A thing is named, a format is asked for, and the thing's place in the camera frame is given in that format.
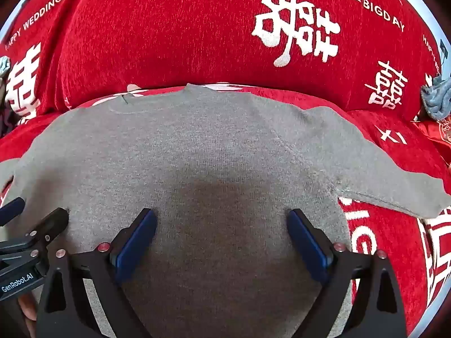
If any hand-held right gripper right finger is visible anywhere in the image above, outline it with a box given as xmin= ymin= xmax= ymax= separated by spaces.
xmin=286 ymin=208 xmax=409 ymax=338

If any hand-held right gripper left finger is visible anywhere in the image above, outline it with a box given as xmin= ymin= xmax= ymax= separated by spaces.
xmin=35 ymin=208 xmax=157 ymax=338

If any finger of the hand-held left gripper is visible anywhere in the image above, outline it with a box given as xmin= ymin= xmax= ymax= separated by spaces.
xmin=0 ymin=207 xmax=70 ymax=272
xmin=0 ymin=198 xmax=26 ymax=226

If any grey knit sweater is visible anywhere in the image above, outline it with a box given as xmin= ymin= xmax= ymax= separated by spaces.
xmin=0 ymin=83 xmax=451 ymax=338

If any person's left hand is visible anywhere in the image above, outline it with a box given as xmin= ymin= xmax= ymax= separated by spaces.
xmin=17 ymin=296 xmax=38 ymax=322

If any light grey crumpled cloth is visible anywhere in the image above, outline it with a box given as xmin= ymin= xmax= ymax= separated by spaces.
xmin=0 ymin=55 xmax=13 ymax=108

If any red embroidered cushion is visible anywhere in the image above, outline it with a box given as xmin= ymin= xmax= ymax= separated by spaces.
xmin=412 ymin=118 xmax=451 ymax=166

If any grey-blue towel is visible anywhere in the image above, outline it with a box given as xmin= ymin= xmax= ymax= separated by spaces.
xmin=420 ymin=73 xmax=451 ymax=120

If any red printed blanket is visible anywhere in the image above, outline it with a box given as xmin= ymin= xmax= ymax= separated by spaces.
xmin=0 ymin=0 xmax=451 ymax=338

